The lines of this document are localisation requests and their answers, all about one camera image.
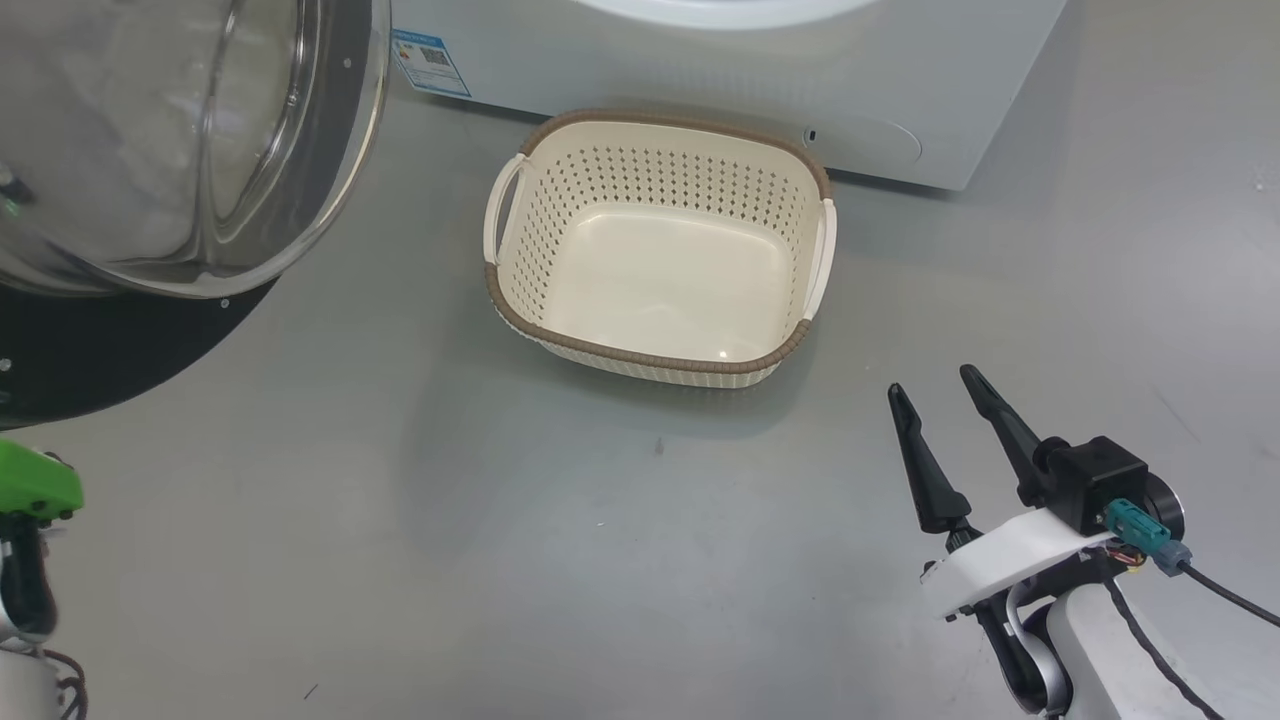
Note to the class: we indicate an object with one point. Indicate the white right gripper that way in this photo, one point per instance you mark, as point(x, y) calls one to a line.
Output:
point(1000, 555)

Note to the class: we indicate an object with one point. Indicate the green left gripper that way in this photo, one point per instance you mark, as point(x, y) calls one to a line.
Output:
point(35, 485)

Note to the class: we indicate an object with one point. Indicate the black round glass washer door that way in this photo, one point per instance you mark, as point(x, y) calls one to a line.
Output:
point(150, 150)

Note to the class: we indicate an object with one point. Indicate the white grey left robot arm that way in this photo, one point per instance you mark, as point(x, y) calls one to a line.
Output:
point(20, 600)

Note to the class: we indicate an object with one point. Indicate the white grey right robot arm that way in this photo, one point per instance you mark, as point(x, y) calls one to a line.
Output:
point(1100, 660)

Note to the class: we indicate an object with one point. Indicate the cream perforated laundry basket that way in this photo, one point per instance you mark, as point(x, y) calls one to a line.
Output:
point(660, 280)

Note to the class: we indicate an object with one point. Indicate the white front-load washing machine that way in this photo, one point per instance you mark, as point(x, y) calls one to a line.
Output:
point(900, 70)

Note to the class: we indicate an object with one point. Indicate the blue energy label sticker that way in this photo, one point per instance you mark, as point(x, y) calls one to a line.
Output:
point(432, 62)

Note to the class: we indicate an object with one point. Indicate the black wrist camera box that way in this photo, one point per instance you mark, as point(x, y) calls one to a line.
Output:
point(1095, 475)

